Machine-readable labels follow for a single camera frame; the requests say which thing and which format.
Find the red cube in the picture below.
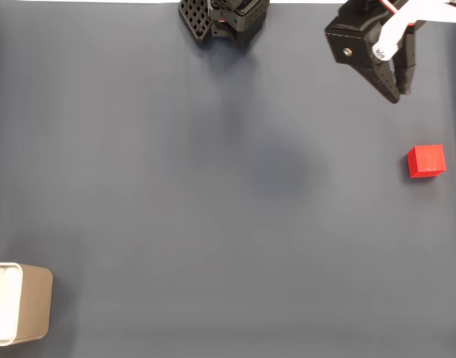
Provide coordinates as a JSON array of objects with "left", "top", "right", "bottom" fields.
[{"left": 405, "top": 144, "right": 447, "bottom": 180}]

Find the beige box white rim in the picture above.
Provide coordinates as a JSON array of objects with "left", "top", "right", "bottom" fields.
[{"left": 0, "top": 262, "right": 54, "bottom": 348}]

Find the blue-grey table mat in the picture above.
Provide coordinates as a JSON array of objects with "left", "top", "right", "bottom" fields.
[{"left": 0, "top": 2, "right": 456, "bottom": 358}]

